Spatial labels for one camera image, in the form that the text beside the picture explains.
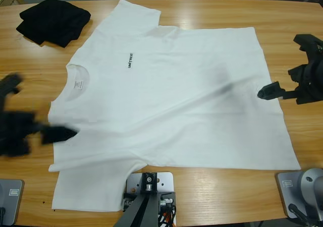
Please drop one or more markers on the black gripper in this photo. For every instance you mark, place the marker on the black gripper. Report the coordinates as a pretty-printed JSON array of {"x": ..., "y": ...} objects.
[
  {"x": 17, "y": 133},
  {"x": 313, "y": 83}
]

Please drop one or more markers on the white t-shirt with black logo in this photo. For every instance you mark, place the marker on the white t-shirt with black logo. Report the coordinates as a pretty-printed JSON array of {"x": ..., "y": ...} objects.
[{"x": 171, "y": 111}]

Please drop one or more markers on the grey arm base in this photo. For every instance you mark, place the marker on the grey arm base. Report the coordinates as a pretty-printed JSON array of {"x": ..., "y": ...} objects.
[
  {"x": 302, "y": 191},
  {"x": 12, "y": 204}
]

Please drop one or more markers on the folded black garment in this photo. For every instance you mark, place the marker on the folded black garment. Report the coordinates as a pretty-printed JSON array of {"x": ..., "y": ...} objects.
[{"x": 50, "y": 22}]

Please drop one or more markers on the dark camera post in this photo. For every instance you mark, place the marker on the dark camera post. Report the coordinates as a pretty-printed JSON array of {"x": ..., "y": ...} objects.
[{"x": 141, "y": 212}]

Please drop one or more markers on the white mount block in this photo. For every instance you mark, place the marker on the white mount block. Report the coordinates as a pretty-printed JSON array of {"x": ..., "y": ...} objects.
[{"x": 166, "y": 181}]

